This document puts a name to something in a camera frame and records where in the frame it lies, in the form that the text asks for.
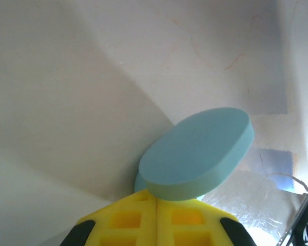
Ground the blue earbud charging case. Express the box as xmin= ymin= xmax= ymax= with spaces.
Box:
xmin=133 ymin=107 xmax=255 ymax=203

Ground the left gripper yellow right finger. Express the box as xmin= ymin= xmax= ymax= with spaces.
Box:
xmin=156 ymin=197 xmax=255 ymax=246

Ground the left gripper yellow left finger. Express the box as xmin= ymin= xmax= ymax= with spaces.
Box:
xmin=64 ymin=189 xmax=158 ymax=246

